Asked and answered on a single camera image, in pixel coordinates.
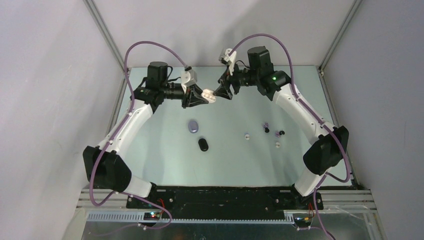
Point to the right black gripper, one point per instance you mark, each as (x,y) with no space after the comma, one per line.
(223,90)

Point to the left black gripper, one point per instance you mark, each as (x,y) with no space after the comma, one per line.
(196,98)

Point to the white earbud charging case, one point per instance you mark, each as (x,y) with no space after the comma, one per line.
(208,95)

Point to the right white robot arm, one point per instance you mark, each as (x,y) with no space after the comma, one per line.
(328,142)

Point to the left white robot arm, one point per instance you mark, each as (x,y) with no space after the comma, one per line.
(104,163)

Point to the purple earbud charging case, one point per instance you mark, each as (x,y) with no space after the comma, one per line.
(193,126)

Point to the black earbud charging case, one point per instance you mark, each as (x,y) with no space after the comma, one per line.
(203,144)

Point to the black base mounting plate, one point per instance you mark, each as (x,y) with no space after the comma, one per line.
(227,202)

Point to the left controller circuit board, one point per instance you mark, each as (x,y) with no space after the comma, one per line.
(152,216)

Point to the controller circuit board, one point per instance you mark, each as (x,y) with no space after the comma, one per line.
(303,222)
(152,216)

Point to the right controller circuit board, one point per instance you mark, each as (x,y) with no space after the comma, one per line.
(303,222)

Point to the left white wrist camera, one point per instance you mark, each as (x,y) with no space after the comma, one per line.
(188,78)

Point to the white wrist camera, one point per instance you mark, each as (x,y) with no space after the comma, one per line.
(228,57)
(188,78)

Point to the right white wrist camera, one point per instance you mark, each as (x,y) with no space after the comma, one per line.
(228,57)

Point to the grey slotted cable duct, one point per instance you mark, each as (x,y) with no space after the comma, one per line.
(137,217)

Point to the left aluminium frame post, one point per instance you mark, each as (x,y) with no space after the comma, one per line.
(105,32)

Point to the aluminium frame post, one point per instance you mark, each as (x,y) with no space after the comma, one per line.
(340,33)
(105,32)

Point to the right aluminium frame post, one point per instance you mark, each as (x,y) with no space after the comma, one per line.
(340,33)

